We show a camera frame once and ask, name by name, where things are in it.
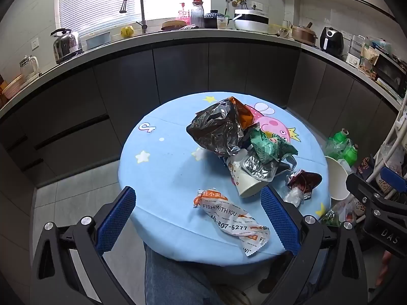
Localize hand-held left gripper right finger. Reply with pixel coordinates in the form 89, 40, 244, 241
260, 185, 369, 305

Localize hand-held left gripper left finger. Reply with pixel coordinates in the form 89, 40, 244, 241
30, 186, 137, 305

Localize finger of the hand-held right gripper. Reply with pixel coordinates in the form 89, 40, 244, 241
345, 173, 387, 209
379, 166, 407, 195

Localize white trash bin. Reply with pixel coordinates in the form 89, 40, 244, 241
324, 156, 350, 201

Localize clear plastic wrapper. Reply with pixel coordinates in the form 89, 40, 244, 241
282, 186, 306, 208

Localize dark red snack wrapper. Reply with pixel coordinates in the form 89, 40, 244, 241
286, 169, 323, 201

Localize printed paper cup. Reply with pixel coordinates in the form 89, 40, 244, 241
227, 156, 271, 197

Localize white orange printed wrapper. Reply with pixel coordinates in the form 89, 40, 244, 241
193, 188, 271, 258

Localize silver foil pouch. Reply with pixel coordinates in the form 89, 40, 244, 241
237, 152, 280, 181

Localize green snack packet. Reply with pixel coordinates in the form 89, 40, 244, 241
250, 127, 299, 164

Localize orange silver foil snack bag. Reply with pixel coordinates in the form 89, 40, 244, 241
186, 96, 255, 158

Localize dark blue printed bag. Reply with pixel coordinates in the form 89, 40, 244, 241
358, 157, 377, 178

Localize white storage rack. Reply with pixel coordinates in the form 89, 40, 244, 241
372, 102, 407, 197

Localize round table, blue cartoon cloth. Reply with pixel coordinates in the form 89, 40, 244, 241
118, 92, 331, 266

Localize person's jeans leg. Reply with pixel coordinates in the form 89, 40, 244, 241
144, 243, 223, 305

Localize black microwave oven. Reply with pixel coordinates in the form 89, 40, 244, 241
373, 51, 407, 99

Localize green beige food bag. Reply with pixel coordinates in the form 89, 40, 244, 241
359, 46, 380, 77

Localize white countertop appliance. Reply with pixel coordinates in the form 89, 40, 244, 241
345, 34, 366, 67

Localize black air fryer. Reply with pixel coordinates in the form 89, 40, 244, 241
319, 27, 344, 53

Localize brown cooking pot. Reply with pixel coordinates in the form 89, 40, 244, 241
291, 22, 318, 45

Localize stack of pink plates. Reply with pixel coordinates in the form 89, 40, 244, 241
2, 76, 31, 99

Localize dark kitchen cabinets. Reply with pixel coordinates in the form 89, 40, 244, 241
0, 40, 404, 188

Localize glass teapot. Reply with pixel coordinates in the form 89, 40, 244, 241
20, 55, 40, 78

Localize steel kettle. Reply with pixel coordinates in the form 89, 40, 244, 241
50, 28, 84, 64

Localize white rice cooker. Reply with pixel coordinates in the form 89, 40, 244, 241
233, 9, 270, 33

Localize brown wooden bowl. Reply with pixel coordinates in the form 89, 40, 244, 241
161, 20, 188, 32

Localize dark blue ceramic pot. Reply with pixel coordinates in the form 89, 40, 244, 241
203, 9, 220, 28

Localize chrome kitchen faucet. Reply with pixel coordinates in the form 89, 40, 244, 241
119, 0, 148, 34

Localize white window blinds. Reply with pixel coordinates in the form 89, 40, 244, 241
59, 0, 212, 39

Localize glass jar red lid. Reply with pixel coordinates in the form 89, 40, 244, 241
190, 0, 206, 27

